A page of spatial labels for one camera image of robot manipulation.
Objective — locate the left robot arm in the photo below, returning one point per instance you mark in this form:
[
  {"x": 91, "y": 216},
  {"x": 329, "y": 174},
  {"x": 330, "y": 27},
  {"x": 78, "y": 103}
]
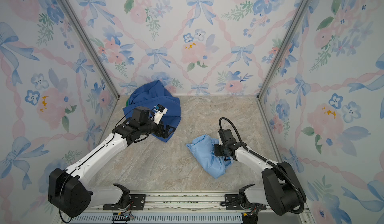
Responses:
[{"x": 69, "y": 189}]

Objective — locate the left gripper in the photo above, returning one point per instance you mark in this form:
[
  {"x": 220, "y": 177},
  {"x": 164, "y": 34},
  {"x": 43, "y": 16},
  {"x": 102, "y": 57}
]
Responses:
[{"x": 167, "y": 133}]

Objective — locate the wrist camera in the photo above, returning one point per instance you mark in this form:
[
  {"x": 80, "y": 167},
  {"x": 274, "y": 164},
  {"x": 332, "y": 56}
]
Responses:
[
  {"x": 159, "y": 112},
  {"x": 226, "y": 137}
]

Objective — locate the dark blue cloth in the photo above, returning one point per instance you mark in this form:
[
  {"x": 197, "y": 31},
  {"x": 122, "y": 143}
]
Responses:
[{"x": 152, "y": 94}]

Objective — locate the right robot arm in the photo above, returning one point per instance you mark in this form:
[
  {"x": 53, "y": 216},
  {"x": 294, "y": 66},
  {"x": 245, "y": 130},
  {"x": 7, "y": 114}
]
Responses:
[{"x": 281, "y": 190}]

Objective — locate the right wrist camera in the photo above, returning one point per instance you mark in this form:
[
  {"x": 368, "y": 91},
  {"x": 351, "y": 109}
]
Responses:
[{"x": 226, "y": 137}]

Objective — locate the light blue cloth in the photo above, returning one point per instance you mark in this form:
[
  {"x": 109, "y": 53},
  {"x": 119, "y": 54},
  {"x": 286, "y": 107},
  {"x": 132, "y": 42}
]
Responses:
[{"x": 202, "y": 148}]

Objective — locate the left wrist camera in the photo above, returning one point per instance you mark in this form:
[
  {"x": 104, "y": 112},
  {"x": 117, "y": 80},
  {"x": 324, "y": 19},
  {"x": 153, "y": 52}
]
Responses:
[{"x": 159, "y": 112}]

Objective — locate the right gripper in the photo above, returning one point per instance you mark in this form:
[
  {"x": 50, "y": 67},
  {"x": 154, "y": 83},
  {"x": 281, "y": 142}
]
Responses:
[{"x": 216, "y": 152}]

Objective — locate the right corner aluminium profile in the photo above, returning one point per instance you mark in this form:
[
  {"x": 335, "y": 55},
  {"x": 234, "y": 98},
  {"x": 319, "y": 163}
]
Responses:
[{"x": 291, "y": 31}]

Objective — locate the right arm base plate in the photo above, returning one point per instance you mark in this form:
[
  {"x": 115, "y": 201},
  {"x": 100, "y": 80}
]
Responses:
[{"x": 236, "y": 202}]

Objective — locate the corner aluminium profile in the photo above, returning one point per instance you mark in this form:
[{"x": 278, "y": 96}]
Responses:
[
  {"x": 85, "y": 40},
  {"x": 291, "y": 31}
]

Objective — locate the aluminium mounting rail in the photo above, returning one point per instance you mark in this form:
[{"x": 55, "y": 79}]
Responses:
[{"x": 174, "y": 207}]

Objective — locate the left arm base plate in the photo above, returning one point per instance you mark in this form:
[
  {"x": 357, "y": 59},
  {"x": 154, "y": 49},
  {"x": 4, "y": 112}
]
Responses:
[{"x": 134, "y": 202}]

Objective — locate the left corner aluminium profile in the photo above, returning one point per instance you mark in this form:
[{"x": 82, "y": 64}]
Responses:
[{"x": 85, "y": 40}]

